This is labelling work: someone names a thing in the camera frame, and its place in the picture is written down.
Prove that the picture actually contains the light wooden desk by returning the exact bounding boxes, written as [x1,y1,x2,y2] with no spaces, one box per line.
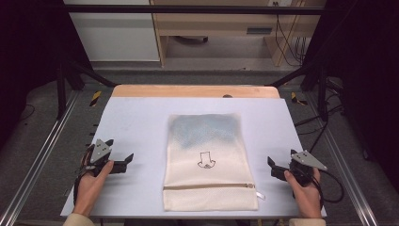
[150,0,327,68]

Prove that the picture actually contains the black curtain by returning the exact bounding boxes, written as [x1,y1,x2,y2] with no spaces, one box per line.
[0,0,93,152]
[301,0,399,192]

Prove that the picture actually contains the grey label on desk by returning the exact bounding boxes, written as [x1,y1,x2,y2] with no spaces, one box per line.
[246,26,274,36]

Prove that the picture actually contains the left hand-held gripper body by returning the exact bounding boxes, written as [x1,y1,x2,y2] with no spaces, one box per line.
[85,138,113,177]

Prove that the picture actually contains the white cabinet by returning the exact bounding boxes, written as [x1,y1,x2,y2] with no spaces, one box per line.
[62,0,161,63]

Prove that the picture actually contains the black floor cables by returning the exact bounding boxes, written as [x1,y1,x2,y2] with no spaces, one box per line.
[294,77,345,154]

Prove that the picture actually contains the yellow-handled tool left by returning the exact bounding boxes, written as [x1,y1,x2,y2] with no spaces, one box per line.
[89,89,104,107]

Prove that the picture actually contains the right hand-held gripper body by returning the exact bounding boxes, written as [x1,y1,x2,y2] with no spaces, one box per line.
[289,150,328,186]

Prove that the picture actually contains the cream mesh laundry bag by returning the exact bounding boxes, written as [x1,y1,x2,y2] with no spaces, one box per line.
[162,112,266,212]

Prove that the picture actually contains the right hand-held gripper cable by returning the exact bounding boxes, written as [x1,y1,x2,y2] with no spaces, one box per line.
[310,169,345,204]

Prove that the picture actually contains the person's right hand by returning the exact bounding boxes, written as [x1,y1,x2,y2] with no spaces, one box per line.
[283,168,324,219]

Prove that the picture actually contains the dark object under desk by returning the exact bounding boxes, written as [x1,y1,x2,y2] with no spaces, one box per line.
[173,35,209,45]

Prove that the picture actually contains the yellow-handled tool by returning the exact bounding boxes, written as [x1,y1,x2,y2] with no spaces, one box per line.
[89,89,104,107]
[290,91,309,106]

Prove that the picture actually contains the light wooden table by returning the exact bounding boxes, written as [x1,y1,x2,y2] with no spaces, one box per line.
[111,84,281,99]

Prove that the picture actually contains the yellow-handled tool right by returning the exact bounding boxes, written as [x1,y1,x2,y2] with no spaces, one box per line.
[290,91,309,106]

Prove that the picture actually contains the person's left hand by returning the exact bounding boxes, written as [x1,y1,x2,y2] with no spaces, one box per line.
[72,159,115,218]

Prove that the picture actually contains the aluminium floor rail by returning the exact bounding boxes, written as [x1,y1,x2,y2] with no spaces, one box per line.
[0,89,80,226]
[304,93,380,226]

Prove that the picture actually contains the black metal stand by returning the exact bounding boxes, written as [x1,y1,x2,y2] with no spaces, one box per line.
[268,62,331,122]
[56,58,118,121]

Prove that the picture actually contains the black cable bundle behind desk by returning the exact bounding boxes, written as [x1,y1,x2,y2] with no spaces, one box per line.
[272,1,309,67]

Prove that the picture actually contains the thin black floor cable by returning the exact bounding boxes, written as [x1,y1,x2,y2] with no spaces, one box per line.
[18,103,37,122]

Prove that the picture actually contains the black horizontal frame bar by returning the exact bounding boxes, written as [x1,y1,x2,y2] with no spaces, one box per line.
[64,4,326,16]

